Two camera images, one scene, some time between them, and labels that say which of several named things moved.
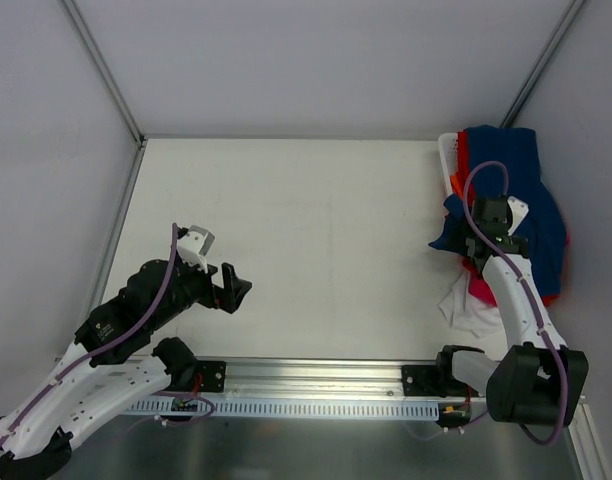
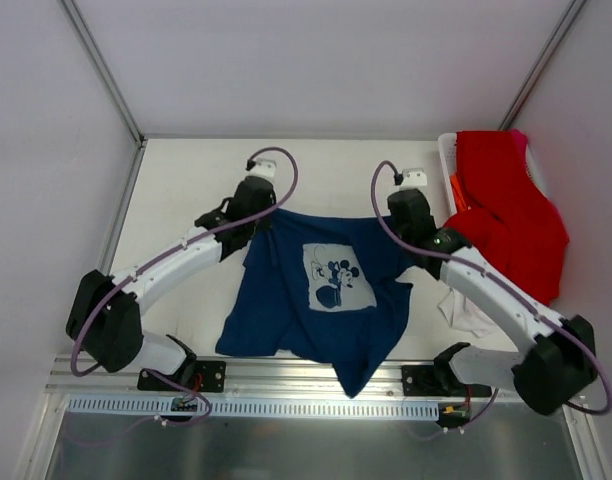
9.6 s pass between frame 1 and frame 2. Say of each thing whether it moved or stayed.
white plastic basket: stayed
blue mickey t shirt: moved
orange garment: stayed
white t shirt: stayed
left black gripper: moved
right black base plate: stayed
